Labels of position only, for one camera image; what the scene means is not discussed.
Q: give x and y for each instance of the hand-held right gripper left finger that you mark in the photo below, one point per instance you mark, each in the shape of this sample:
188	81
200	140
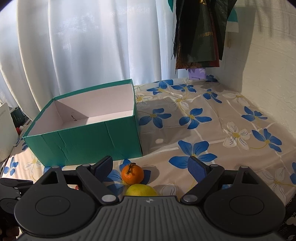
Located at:
104	167

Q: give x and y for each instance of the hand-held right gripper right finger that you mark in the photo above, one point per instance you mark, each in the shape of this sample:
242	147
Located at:
196	170

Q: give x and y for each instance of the green cardboard box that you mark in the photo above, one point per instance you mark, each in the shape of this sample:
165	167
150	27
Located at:
92	141

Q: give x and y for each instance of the orange tangerine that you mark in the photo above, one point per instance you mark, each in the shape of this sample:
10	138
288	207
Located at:
134	175

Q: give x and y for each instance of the yellow lemon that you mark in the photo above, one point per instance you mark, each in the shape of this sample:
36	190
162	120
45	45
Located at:
141	191

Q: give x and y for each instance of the blue floral tablecloth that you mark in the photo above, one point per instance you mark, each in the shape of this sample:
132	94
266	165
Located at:
208	139

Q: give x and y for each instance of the white appliance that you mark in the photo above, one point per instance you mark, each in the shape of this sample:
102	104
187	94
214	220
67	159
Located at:
7	134

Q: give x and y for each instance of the dark green container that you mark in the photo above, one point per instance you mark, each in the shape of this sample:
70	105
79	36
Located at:
18	117

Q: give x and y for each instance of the purple box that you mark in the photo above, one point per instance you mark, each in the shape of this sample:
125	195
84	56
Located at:
197	73

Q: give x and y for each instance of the black printed bag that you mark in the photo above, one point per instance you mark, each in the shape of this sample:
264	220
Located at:
288	222

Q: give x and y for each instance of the white curtain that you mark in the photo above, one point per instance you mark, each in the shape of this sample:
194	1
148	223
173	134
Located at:
92	46

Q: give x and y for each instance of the dark green hanging bag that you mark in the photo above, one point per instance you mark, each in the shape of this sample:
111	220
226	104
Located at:
198	30

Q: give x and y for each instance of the teal and white bag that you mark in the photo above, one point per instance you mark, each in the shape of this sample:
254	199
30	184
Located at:
233	20

